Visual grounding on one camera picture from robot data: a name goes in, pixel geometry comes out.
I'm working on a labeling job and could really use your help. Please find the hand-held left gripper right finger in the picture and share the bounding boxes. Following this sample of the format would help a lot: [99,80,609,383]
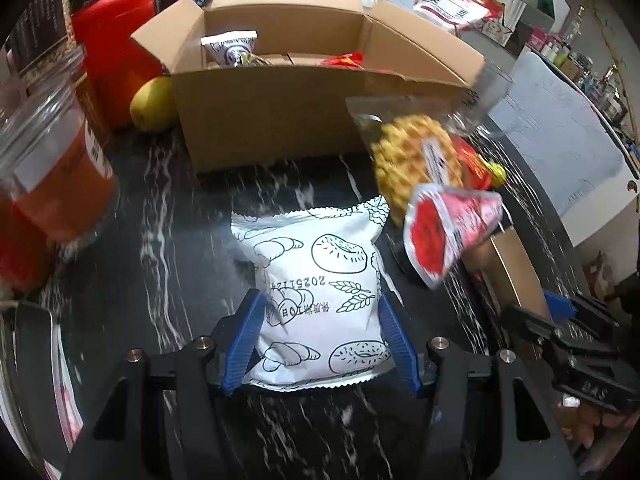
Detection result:
[377,294,576,480]

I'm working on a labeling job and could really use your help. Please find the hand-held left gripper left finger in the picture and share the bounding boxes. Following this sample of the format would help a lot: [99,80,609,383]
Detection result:
[65,290,267,480]

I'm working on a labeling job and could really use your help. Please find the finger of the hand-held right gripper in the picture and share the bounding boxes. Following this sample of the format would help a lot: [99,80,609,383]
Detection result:
[501,304,576,361]
[542,290,621,341]

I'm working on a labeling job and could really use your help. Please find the small cardboard box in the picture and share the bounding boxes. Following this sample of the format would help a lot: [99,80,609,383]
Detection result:
[462,227,553,326]

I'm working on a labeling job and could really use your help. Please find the white bread packet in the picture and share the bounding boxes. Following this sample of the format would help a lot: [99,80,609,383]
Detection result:
[230,195,396,392]

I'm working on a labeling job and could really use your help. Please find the pink snack packet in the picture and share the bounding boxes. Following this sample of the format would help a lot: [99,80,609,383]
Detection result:
[402,182,505,290]

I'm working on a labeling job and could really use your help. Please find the yellow green lollipop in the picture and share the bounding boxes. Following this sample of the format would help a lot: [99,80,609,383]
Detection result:
[480,160,507,186]

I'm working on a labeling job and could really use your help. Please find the small red candy packet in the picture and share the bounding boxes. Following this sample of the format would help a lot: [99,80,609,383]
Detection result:
[450,135,493,191]

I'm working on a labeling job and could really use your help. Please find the clear waffle packet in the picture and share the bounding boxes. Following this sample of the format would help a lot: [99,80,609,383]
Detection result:
[346,95,466,228]

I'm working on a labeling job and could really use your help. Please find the large cardboard box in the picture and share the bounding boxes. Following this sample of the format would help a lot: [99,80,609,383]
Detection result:
[129,0,487,173]

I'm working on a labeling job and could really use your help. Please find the red gold snack packet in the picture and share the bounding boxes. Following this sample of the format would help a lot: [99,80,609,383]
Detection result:
[317,51,366,68]

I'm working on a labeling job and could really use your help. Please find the person's right hand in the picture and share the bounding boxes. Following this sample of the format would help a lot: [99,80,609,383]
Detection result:
[562,395,631,456]

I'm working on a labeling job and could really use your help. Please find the chair with light blue cover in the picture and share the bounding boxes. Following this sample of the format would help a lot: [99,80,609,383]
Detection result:
[487,50,638,221]

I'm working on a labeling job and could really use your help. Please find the thin white sachet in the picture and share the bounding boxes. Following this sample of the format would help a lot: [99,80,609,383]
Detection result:
[50,340,83,441]

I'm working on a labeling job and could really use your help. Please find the clear tub red contents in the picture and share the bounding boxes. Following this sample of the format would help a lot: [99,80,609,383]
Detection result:
[0,200,53,293]

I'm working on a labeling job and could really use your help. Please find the row of shelf bottles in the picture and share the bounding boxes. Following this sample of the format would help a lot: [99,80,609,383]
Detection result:
[525,5,636,126]

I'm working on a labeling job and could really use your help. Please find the clear tub orange contents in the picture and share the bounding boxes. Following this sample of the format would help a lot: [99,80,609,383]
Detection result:
[0,45,121,248]

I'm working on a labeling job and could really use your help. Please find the yellow fruit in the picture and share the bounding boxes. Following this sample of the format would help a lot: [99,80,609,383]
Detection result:
[129,76,176,133]

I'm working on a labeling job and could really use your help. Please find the red plastic container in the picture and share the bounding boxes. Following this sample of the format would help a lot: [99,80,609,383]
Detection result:
[71,0,166,133]

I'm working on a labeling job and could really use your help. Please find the red white nut bag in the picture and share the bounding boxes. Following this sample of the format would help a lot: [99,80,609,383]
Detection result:
[412,0,506,36]

